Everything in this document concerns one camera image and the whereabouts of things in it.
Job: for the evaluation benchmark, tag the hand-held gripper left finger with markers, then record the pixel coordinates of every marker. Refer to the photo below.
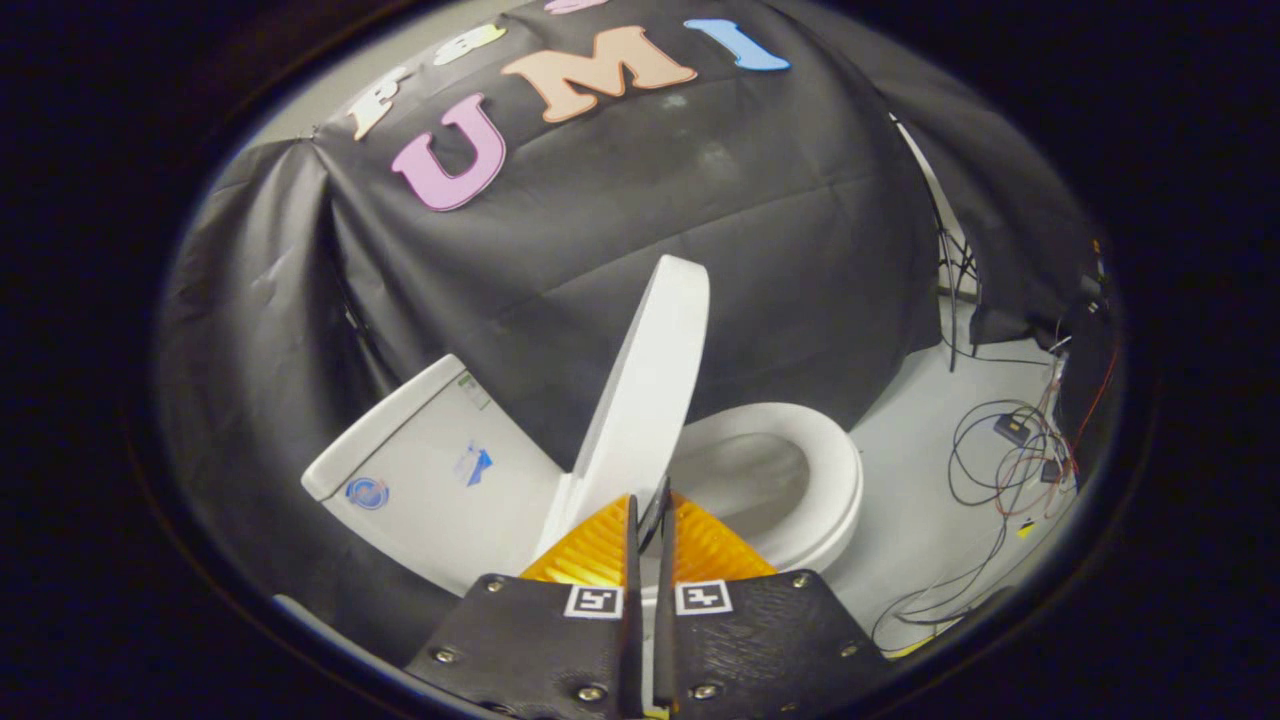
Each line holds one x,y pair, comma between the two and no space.
520,640

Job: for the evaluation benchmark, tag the white toilet lid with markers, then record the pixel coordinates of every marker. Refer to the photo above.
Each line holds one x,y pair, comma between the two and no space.
645,390

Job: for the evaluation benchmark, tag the white toilet bowl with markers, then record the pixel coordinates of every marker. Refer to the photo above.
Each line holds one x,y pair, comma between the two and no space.
735,480

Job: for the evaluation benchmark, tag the small black power adapter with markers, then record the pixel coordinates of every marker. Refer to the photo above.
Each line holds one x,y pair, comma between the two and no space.
1012,429

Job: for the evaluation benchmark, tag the black backdrop cloth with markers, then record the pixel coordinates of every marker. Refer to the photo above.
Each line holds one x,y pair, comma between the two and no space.
650,230

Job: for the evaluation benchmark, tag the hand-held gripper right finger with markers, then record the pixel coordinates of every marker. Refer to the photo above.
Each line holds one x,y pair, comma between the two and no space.
760,640

